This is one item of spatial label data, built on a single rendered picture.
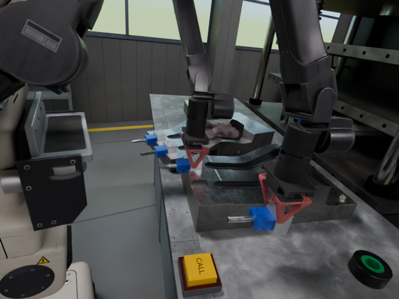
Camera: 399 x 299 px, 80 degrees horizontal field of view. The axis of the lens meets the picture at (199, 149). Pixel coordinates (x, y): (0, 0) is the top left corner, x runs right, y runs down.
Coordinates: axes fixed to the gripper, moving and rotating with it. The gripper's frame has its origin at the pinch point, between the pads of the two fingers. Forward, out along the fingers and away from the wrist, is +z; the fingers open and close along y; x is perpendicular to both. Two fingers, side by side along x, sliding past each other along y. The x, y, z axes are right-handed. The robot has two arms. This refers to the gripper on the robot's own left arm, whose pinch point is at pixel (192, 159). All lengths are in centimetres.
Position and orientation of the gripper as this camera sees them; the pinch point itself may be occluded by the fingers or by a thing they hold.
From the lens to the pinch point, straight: 75.0
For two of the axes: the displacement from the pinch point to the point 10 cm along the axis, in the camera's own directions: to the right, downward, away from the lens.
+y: -2.1, -4.5, 8.6
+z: -1.1, 8.9, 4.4
